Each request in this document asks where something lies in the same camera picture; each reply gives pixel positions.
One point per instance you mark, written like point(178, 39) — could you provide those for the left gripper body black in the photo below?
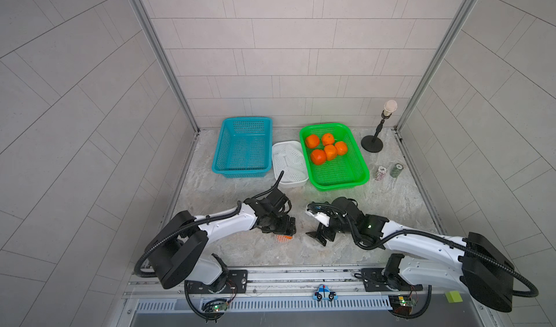
point(279, 224)

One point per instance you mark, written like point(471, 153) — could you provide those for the toy car sticker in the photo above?
point(324, 292)

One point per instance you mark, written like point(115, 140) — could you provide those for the green plastic basket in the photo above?
point(344, 172)

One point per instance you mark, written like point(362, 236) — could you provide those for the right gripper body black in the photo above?
point(339, 227)

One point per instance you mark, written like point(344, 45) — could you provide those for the aluminium corner post right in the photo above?
point(462, 14)

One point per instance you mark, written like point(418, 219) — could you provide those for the white plastic tub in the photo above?
point(288, 185)

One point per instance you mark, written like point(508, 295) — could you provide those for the netted orange front corner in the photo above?
point(341, 148)

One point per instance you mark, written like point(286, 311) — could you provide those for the right circuit board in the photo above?
point(402, 304)

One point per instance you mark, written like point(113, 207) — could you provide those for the aluminium corner post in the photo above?
point(462, 14)
point(148, 28)

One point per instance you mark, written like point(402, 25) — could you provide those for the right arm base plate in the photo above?
point(381, 280)

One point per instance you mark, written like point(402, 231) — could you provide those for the black stand with bulb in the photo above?
point(372, 143)

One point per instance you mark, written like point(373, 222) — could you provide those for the circuit board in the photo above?
point(402, 304)
point(216, 306)

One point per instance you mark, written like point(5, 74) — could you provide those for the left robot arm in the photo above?
point(176, 255)

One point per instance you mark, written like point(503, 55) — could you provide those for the teal plastic basket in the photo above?
point(244, 148)

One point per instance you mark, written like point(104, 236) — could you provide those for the left circuit board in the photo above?
point(216, 306)

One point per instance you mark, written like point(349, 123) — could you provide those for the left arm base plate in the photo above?
point(232, 282)

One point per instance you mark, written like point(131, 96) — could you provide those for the aluminium corner post left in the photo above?
point(148, 28)

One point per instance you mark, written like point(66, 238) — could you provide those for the green sticky note block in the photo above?
point(453, 297)

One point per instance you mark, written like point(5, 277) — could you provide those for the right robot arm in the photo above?
point(470, 264)

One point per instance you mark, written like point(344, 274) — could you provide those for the aluminium front rail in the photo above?
point(281, 281)

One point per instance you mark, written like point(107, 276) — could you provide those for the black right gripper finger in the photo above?
point(317, 207)
point(323, 234)

